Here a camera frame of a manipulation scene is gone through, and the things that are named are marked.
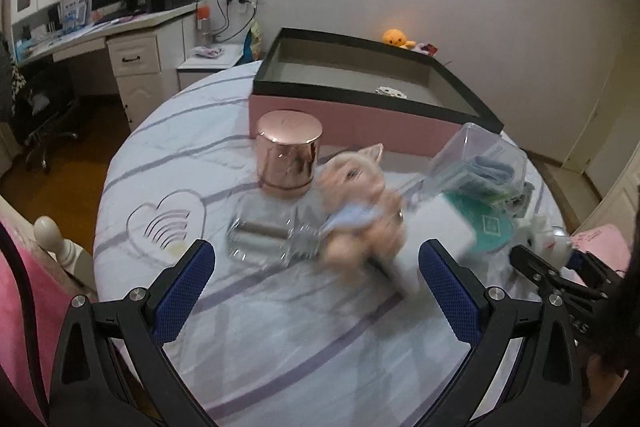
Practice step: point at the orange octopus plush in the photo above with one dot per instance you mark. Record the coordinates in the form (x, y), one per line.
(397, 38)

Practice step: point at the rose gold cylinder jar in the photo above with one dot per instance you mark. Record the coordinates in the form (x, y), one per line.
(287, 157)

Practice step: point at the white door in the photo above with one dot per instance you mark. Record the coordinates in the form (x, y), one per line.
(615, 147)

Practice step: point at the white nightstand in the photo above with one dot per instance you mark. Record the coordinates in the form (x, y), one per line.
(210, 67)

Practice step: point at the white striped bed sheet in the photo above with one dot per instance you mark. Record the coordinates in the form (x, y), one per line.
(200, 157)

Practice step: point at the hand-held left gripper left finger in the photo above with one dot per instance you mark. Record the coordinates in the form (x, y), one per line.
(185, 287)

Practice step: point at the small packets on nightstand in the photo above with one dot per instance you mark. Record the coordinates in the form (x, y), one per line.
(207, 52)

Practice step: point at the small white patterned packet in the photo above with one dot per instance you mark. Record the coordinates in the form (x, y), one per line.
(391, 92)

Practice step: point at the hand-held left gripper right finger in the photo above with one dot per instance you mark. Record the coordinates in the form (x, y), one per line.
(450, 292)

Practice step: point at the white card box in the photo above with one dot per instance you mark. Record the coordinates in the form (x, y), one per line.
(435, 227)

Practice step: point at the snack bag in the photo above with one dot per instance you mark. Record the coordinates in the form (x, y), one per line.
(254, 42)

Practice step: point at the white drawer cabinet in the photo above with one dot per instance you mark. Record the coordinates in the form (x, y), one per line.
(135, 62)

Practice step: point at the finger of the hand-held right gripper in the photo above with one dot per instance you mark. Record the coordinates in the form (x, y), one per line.
(597, 267)
(537, 274)

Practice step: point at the pink storage box black rim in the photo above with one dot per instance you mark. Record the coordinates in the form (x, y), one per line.
(350, 122)

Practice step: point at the cream wooden bedpost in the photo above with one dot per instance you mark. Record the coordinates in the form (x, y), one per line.
(50, 232)

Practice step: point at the pink haired doll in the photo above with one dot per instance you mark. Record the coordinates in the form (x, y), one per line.
(350, 187)

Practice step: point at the black office chair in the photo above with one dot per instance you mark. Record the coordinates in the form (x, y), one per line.
(47, 107)

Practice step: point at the pink blanket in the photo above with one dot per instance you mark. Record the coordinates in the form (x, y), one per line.
(25, 307)

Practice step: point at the white desk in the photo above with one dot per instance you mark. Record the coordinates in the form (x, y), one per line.
(125, 24)

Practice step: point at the orange capped bottle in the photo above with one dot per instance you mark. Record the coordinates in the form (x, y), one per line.
(202, 19)

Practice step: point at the teal round pad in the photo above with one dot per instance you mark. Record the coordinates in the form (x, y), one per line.
(492, 227)

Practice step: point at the white toy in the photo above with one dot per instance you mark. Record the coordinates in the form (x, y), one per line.
(542, 237)

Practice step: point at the large clear plastic box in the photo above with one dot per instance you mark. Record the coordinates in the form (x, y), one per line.
(475, 167)

